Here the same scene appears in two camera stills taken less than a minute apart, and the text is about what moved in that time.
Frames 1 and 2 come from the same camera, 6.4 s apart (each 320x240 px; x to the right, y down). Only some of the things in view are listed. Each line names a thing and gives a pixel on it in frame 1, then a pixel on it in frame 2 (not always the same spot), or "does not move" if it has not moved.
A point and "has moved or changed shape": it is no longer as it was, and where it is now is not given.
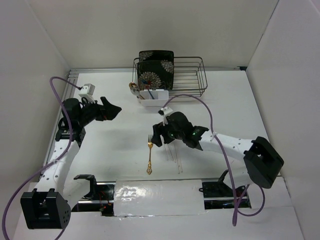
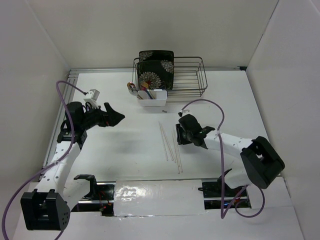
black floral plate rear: x=157 y=55 does not move
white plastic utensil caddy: x=161 y=98 does not move
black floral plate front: x=159 y=73 does not move
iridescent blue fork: x=145 y=82 has moved or changed shape
